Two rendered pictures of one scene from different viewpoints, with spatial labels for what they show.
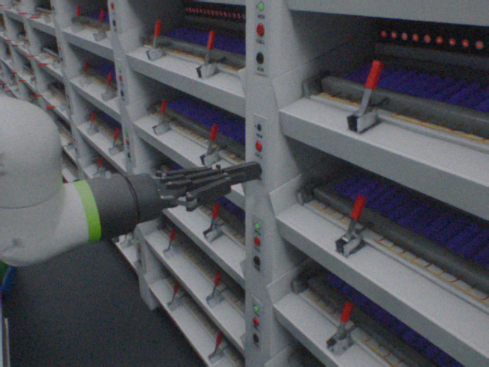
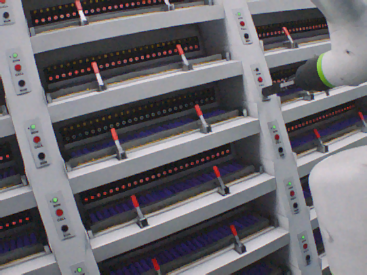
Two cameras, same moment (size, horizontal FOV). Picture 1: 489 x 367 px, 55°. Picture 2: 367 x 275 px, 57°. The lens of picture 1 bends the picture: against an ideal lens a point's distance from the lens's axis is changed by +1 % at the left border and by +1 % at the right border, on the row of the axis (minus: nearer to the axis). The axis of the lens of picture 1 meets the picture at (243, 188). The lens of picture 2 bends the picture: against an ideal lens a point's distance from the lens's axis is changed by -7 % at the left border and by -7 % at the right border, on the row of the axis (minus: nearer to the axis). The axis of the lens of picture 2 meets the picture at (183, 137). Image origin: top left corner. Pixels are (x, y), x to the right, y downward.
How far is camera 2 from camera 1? 1.49 m
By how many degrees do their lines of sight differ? 80
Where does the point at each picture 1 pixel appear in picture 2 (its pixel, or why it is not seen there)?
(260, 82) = (249, 47)
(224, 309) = (250, 245)
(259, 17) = (239, 18)
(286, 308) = (299, 163)
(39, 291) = not seen: outside the picture
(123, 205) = not seen: hidden behind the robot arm
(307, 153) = not seen: hidden behind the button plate
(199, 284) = (217, 261)
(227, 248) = (241, 186)
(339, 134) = (294, 50)
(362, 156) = (303, 54)
